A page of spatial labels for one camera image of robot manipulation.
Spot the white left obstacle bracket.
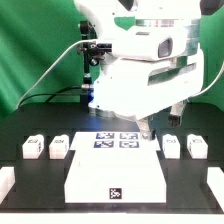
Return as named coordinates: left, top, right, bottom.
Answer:
left=0, top=167, right=15, bottom=204

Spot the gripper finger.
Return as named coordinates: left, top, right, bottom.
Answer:
left=138, top=116, right=156, bottom=140
left=168, top=100, right=186, bottom=127

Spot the white square table top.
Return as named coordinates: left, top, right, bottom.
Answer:
left=64, top=149, right=166, bottom=203

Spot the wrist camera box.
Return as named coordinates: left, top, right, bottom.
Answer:
left=105, top=33, right=175, bottom=63

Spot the black camera on stand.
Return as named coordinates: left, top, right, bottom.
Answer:
left=77, top=21, right=112, bottom=105

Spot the white right obstacle bracket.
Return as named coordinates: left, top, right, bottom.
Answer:
left=207, top=167, right=224, bottom=212

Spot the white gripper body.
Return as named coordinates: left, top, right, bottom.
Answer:
left=94, top=54, right=204, bottom=120

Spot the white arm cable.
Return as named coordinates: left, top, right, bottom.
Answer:
left=198, top=61, right=224, bottom=99

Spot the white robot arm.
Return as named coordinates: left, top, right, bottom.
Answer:
left=74, top=0, right=224, bottom=140

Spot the white obstacle bracket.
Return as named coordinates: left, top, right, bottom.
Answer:
left=0, top=167, right=15, bottom=204
left=207, top=167, right=224, bottom=212

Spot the white camera cable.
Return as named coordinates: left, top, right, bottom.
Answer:
left=15, top=39, right=98, bottom=109

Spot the black cable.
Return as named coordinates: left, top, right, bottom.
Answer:
left=18, top=85, right=92, bottom=109

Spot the white sheet with markers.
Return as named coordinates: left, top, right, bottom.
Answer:
left=70, top=131, right=160, bottom=151

